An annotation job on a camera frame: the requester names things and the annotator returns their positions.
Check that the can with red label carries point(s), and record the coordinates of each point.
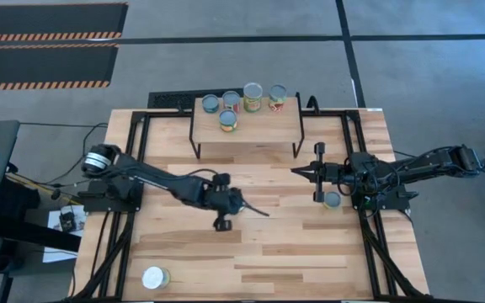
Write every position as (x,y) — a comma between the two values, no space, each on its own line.
(231,99)

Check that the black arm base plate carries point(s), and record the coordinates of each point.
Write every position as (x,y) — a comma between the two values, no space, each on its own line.
(95,203)
(387,203)

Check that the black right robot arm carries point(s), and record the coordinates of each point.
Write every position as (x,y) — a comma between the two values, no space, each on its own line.
(427,166)

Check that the black aluminium table frame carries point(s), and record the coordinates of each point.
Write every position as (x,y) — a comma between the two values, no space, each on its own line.
(162,113)

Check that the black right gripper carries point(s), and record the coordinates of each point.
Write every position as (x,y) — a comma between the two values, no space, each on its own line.
(333,172)

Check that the black desk leg frame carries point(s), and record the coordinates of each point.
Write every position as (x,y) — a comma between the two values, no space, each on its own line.
(36,240)

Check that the wooden shelf black metal legs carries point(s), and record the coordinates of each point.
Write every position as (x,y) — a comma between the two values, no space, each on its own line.
(263,126)

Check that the short squat tin can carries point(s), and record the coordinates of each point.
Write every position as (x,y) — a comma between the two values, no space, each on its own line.
(210,103)

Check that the tall can yellow-green label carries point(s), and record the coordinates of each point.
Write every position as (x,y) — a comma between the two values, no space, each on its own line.
(252,97)

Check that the can orange green label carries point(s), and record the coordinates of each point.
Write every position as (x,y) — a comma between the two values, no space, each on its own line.
(228,120)

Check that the small black device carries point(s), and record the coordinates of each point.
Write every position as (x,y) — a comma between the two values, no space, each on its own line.
(67,221)

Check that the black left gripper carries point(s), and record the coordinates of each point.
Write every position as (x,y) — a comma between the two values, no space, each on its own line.
(223,202)

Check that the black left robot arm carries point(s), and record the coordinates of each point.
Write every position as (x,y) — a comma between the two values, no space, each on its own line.
(154,179)

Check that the black mat orange hazard stripes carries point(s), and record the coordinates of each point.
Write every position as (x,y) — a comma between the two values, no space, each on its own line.
(36,63)
(49,19)

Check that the white-lidded can yellow-green label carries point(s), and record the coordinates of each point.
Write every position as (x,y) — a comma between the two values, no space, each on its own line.
(155,278)

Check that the white sticker label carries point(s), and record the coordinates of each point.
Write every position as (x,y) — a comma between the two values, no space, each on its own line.
(374,109)

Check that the mixed vegetables can white label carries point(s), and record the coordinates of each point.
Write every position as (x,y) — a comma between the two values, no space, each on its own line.
(277,97)

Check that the black floor tape strip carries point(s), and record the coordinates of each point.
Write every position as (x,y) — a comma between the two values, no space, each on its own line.
(351,63)

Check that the white paper sheet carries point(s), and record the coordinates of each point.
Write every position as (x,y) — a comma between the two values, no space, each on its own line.
(57,256)

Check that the black perforated floor mat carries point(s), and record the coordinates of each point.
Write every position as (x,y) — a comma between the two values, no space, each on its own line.
(171,100)

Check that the short can yellow label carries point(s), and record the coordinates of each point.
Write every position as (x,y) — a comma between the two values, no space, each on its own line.
(334,200)

